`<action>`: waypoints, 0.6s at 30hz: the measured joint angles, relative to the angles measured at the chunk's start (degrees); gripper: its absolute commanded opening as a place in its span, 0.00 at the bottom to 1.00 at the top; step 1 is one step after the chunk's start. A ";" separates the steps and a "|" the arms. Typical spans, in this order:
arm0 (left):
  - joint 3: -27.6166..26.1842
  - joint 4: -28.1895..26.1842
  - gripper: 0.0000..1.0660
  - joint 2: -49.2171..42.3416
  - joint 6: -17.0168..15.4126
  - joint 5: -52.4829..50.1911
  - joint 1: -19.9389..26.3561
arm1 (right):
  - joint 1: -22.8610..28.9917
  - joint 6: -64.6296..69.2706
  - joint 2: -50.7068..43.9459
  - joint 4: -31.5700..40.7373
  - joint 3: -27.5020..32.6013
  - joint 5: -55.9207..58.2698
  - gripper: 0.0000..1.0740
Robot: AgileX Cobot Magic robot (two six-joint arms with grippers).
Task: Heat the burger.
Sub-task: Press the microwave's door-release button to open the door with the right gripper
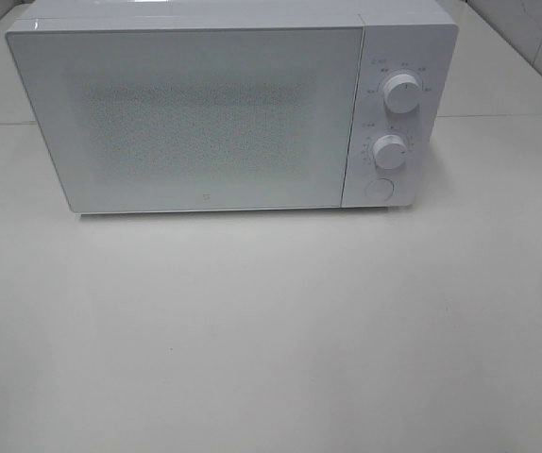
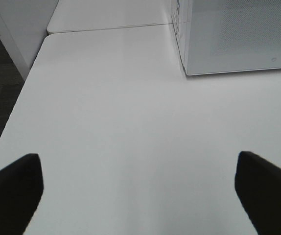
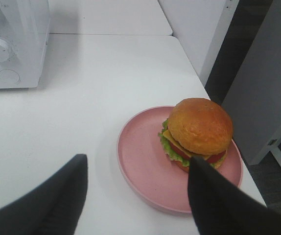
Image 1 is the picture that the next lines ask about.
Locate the white microwave door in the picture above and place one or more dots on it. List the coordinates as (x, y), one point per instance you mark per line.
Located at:
(194, 120)

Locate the white round knob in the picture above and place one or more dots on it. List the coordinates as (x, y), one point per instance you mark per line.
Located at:
(401, 92)
(389, 152)

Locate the round door release button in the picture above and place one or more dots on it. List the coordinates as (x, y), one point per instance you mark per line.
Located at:
(379, 191)

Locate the white microwave oven body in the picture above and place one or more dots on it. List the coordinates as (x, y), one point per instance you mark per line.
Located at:
(413, 36)

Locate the upper white round knob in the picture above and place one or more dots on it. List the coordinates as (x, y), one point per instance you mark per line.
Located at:
(401, 92)

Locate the lower white round knob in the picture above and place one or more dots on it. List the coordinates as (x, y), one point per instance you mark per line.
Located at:
(389, 152)

